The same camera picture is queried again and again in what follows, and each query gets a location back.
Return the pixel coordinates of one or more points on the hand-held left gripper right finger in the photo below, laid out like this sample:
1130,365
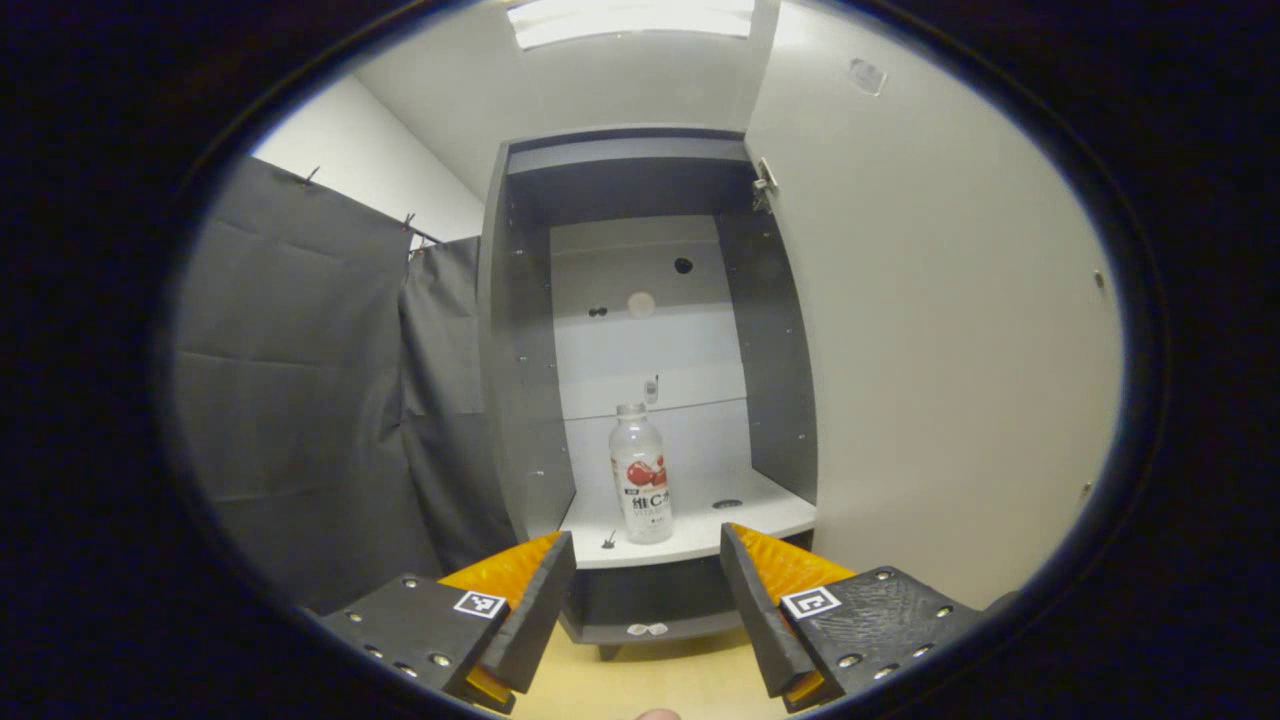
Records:
755,610

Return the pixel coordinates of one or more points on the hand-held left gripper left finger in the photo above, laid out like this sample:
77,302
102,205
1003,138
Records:
535,610

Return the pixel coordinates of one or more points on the clear plastic bottle red label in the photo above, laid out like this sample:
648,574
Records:
642,480

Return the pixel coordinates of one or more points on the dark grey cabinet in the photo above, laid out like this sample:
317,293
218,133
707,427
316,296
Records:
520,380

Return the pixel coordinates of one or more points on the grey cabinet door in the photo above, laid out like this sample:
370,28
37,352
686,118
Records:
930,330

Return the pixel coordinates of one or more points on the metal door hinge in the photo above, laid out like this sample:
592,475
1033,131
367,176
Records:
765,182

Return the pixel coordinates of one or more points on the black backdrop cloth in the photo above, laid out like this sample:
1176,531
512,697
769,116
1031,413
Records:
300,400

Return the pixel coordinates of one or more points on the large ceiling light panel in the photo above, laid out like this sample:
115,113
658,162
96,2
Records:
630,20

